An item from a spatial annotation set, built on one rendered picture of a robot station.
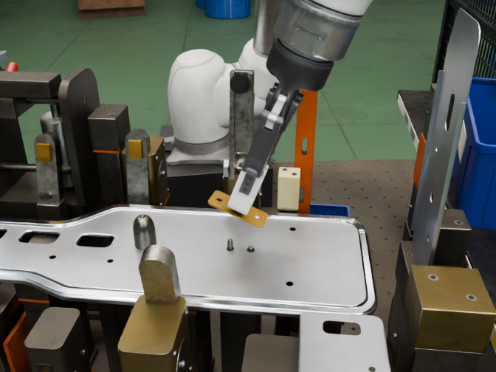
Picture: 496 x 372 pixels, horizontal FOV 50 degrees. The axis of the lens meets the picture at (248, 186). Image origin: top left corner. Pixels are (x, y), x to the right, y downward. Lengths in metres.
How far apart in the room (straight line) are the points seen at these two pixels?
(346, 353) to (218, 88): 0.88
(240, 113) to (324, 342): 0.38
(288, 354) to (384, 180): 1.04
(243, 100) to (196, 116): 0.55
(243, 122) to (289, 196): 0.14
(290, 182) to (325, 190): 0.71
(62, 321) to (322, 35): 0.46
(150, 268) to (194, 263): 0.18
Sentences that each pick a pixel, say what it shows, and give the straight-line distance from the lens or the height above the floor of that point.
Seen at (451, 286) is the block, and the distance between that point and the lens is 0.67.
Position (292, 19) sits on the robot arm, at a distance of 0.60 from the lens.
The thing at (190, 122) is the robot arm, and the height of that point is 0.93.
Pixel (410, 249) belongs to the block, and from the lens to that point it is 0.82.
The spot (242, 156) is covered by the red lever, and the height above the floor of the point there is 1.08.
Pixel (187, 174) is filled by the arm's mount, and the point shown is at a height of 0.80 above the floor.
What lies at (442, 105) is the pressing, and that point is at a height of 1.22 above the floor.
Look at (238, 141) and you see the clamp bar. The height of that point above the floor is 1.10.
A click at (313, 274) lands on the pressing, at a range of 0.74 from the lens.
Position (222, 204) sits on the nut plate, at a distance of 0.74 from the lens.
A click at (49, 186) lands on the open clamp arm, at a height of 1.02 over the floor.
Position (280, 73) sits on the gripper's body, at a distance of 0.62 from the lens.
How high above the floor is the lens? 1.46
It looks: 29 degrees down
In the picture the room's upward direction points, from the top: straight up
